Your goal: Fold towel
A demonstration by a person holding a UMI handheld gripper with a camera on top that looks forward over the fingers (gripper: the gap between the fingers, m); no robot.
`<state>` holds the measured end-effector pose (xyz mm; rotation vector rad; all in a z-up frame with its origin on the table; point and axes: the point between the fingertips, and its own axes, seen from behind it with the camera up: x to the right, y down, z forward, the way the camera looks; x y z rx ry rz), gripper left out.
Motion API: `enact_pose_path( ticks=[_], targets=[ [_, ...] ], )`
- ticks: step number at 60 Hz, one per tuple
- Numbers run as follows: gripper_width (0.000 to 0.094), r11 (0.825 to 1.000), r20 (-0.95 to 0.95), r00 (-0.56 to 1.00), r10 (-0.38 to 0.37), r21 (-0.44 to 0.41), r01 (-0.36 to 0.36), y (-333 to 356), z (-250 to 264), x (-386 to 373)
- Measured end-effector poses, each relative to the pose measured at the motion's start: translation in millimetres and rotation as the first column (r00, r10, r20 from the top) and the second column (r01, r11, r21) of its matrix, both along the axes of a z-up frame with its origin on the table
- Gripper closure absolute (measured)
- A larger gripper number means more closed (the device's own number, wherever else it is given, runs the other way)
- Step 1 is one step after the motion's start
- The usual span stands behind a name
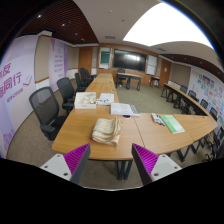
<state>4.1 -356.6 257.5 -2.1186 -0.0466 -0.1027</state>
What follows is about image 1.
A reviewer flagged large purple wall banner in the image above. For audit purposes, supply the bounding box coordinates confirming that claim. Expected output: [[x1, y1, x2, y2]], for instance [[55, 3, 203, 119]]
[[0, 34, 39, 159]]

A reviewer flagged small wooden side table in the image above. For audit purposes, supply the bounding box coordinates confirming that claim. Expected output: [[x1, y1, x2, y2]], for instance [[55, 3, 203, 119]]
[[149, 75, 161, 88]]

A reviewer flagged black mesh office chair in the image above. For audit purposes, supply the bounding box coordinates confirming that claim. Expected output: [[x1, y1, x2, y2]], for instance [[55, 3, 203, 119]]
[[28, 86, 68, 142], [56, 76, 77, 116]]

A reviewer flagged black desk chair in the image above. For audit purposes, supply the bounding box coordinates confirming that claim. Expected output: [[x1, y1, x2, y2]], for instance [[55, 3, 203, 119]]
[[117, 68, 128, 88]]

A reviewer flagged wall of colourful posters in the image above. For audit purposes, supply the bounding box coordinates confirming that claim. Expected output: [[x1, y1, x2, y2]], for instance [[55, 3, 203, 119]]
[[189, 66, 224, 126]]

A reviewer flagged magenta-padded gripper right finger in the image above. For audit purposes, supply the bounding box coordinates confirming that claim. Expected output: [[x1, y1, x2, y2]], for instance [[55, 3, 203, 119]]
[[131, 143, 184, 186]]

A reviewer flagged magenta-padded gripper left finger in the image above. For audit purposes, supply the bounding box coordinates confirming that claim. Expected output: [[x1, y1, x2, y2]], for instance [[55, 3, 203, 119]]
[[40, 143, 92, 186]]

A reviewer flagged white printed paper sheet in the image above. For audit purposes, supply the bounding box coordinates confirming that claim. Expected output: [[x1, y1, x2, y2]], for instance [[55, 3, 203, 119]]
[[98, 92, 116, 104]]

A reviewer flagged narrow purple wall banner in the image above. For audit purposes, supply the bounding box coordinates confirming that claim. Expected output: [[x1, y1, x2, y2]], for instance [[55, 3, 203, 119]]
[[48, 37, 69, 93]]

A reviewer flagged wooden door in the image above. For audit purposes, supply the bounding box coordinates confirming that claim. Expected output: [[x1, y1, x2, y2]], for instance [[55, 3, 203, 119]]
[[159, 58, 173, 88], [78, 46, 94, 75]]

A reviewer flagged open white cardboard box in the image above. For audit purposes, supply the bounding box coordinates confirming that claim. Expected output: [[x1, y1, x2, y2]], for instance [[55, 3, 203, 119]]
[[73, 91, 98, 110]]

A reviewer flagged flat white box, dark edge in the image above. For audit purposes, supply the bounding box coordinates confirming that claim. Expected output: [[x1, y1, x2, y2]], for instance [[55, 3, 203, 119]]
[[110, 102, 141, 118]]

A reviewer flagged small blue and white box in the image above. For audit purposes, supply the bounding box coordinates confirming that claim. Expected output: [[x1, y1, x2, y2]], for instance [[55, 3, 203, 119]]
[[95, 99, 111, 106]]

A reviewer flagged large white ceiling light panel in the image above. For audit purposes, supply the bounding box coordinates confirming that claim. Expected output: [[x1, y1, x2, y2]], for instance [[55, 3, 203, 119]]
[[122, 2, 214, 50]]

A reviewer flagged long curved wooden table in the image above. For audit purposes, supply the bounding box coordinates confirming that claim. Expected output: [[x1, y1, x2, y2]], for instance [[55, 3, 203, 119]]
[[160, 82, 209, 116]]

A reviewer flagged green and white wall board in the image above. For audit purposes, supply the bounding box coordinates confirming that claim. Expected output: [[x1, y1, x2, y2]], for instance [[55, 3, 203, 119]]
[[99, 47, 112, 70]]

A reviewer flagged cream zigzag knit towel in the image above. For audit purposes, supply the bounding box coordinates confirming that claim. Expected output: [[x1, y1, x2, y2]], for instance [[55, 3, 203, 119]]
[[91, 116, 124, 147]]

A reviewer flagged group of black office chairs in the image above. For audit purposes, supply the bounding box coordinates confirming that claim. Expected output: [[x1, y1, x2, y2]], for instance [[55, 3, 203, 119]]
[[173, 84, 224, 161]]

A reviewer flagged white pack of markers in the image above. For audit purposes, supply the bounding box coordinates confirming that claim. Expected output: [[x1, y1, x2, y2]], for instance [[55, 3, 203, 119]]
[[150, 112, 166, 127]]

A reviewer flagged green booklet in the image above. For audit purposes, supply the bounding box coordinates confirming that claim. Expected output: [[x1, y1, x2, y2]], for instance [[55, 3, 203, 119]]
[[159, 114, 186, 135]]

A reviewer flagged dark-legged wooden desk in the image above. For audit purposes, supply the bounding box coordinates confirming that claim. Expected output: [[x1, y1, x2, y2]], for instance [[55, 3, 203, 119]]
[[116, 72, 143, 92]]

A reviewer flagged row of black office chairs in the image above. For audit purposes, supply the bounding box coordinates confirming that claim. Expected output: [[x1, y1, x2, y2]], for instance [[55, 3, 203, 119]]
[[73, 67, 96, 93]]

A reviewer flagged large black wall screen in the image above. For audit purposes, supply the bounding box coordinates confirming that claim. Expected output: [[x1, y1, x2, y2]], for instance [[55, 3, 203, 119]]
[[112, 48, 148, 73]]

